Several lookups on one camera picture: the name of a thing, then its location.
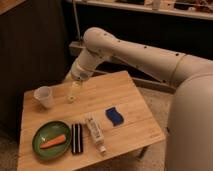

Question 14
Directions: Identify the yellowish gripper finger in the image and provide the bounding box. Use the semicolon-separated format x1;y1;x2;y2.
67;83;75;103
74;82;82;97

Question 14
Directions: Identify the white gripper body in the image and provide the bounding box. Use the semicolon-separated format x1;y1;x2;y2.
70;65;91;82

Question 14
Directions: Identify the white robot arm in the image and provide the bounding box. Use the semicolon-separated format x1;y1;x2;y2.
71;27;213;171

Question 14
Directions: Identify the wooden table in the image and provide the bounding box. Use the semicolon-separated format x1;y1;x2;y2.
17;70;166;171

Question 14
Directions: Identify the white tube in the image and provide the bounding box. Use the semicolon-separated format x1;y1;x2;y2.
85;117;106;154

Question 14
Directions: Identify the green plate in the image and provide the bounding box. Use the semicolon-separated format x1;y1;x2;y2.
32;121;71;160

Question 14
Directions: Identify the blue sponge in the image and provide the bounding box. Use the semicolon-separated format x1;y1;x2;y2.
105;107;124;126

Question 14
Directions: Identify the orange carrot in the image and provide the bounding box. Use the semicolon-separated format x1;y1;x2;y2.
40;135;66;149

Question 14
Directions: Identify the metal pole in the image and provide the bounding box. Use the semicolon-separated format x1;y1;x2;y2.
72;0;82;44

